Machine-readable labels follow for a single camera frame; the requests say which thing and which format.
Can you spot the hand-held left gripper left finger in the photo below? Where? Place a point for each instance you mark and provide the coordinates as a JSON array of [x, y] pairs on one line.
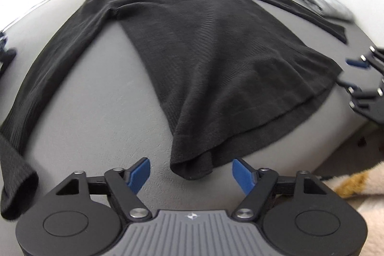
[[138, 175]]

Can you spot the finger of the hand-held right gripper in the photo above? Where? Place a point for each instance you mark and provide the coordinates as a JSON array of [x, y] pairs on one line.
[[364, 97], [358, 62]]

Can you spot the pile of mixed clothes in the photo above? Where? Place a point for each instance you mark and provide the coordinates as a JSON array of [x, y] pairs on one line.
[[7, 56]]

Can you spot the black long-sleeve sweater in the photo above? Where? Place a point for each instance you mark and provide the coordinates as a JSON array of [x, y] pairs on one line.
[[210, 64]]

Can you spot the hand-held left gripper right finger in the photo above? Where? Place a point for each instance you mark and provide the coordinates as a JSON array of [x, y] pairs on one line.
[[243, 176]]

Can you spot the beige fluffy rug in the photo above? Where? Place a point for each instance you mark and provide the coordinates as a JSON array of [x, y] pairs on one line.
[[369, 184]]

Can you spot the grey table mat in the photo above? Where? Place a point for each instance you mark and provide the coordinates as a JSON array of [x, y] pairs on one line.
[[90, 94]]

